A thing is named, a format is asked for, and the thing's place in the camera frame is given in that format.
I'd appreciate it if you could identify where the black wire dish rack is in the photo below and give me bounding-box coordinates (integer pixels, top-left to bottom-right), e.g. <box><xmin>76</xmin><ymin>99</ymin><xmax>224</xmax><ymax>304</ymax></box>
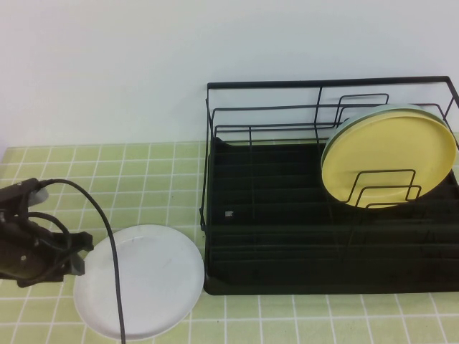
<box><xmin>202</xmin><ymin>135</ymin><xmax>459</xmax><ymax>296</ymax></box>
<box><xmin>199</xmin><ymin>75</ymin><xmax>459</xmax><ymax>268</ymax></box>

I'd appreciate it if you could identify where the white round plate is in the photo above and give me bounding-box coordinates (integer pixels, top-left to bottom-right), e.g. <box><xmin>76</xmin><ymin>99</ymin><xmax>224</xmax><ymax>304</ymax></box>
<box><xmin>73</xmin><ymin>224</ymin><xmax>206</xmax><ymax>331</ymax></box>

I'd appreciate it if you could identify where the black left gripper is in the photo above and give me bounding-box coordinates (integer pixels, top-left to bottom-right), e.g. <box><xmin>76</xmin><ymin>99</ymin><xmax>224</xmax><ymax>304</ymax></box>
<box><xmin>17</xmin><ymin>224</ymin><xmax>95</xmax><ymax>288</ymax></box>

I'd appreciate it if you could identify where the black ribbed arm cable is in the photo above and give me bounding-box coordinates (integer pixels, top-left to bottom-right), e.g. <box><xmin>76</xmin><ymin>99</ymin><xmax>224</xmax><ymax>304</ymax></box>
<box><xmin>27</xmin><ymin>211</ymin><xmax>74</xmax><ymax>250</ymax></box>

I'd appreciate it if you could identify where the black round camera cable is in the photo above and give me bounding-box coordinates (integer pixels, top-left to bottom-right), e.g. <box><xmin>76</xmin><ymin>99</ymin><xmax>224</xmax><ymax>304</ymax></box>
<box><xmin>34</xmin><ymin>178</ymin><xmax>127</xmax><ymax>344</ymax></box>

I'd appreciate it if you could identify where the yellow round plate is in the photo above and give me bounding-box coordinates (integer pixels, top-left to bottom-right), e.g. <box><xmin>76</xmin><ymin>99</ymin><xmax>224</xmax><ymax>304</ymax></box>
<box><xmin>321</xmin><ymin>107</ymin><xmax>458</xmax><ymax>210</ymax></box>

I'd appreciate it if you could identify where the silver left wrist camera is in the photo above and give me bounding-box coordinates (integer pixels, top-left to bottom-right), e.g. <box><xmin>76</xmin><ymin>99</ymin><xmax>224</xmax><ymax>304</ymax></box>
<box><xmin>28</xmin><ymin>186</ymin><xmax>50</xmax><ymax>206</ymax></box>

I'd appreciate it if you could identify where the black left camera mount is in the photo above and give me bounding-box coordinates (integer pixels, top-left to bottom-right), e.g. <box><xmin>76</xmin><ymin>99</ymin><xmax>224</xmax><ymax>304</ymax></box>
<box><xmin>0</xmin><ymin>177</ymin><xmax>41</xmax><ymax>216</ymax></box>

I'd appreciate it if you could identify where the green round plate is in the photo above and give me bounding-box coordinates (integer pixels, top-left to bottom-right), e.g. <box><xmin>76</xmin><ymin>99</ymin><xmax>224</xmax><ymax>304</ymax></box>
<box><xmin>319</xmin><ymin>103</ymin><xmax>451</xmax><ymax>170</ymax></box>

